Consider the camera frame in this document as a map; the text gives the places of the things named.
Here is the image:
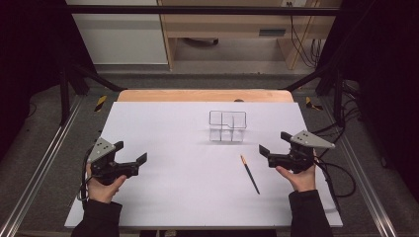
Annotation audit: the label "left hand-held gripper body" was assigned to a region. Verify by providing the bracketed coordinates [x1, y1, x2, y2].
[87, 137, 139, 186]

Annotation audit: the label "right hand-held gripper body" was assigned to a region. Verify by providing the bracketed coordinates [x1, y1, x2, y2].
[267, 129, 336, 175]

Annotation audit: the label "person's right hand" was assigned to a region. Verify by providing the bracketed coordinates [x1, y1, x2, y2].
[276, 149, 318, 193]

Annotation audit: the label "person's left hand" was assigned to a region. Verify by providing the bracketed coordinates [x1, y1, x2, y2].
[85, 162, 127, 204]

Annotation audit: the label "dark pencil with orange tip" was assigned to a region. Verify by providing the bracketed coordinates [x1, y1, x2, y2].
[239, 154, 261, 196]

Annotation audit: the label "yellow black floor tape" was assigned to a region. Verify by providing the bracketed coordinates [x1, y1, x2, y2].
[94, 95, 109, 113]
[304, 96, 324, 112]

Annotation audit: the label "clear acrylic organizer box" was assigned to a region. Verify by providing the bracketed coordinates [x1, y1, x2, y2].
[208, 110, 248, 143]

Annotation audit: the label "white board sheet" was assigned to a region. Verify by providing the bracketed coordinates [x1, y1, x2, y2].
[64, 101, 344, 229]

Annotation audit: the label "white cabinet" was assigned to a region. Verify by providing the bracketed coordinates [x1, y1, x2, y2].
[64, 0, 169, 65]

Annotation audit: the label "wooden desk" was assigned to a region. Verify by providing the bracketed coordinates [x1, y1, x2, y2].
[157, 0, 342, 71]

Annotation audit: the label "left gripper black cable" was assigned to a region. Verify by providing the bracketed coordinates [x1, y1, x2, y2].
[76, 146, 96, 209]

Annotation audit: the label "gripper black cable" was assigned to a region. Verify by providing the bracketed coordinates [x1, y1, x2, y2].
[311, 154, 358, 212]
[76, 146, 96, 209]

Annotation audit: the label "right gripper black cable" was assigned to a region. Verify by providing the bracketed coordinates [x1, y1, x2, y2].
[311, 154, 358, 212]

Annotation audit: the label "black floor cables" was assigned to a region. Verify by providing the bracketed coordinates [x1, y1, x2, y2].
[310, 80, 362, 141]

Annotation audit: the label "black metal frame stand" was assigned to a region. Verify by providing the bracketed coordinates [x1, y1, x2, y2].
[279, 62, 347, 128]
[58, 60, 127, 126]

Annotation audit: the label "aluminium rail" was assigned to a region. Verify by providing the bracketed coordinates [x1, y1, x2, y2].
[0, 95, 84, 237]
[320, 97, 399, 237]

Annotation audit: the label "black hanging cables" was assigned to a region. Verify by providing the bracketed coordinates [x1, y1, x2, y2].
[286, 1, 325, 69]

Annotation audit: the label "black horizontal frame bar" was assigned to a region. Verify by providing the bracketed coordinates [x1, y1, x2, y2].
[64, 4, 341, 17]

